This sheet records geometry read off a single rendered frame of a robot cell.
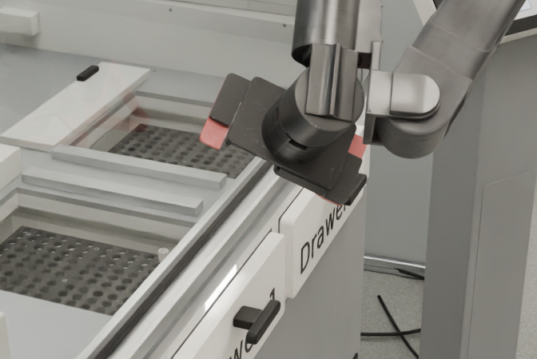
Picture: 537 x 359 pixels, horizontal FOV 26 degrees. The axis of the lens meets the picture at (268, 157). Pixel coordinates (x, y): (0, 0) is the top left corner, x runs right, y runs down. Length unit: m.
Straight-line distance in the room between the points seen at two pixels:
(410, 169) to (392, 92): 1.99
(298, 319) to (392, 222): 1.45
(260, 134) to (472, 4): 0.21
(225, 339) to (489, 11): 0.47
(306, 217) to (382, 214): 1.55
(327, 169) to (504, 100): 1.10
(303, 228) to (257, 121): 0.42
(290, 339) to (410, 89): 0.68
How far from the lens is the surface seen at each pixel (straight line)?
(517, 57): 2.07
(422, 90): 0.89
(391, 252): 3.00
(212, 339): 1.19
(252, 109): 1.00
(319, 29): 0.92
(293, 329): 1.52
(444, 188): 2.18
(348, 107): 0.91
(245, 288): 1.25
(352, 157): 1.04
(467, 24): 0.93
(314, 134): 0.91
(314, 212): 1.44
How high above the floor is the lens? 1.61
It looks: 27 degrees down
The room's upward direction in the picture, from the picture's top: straight up
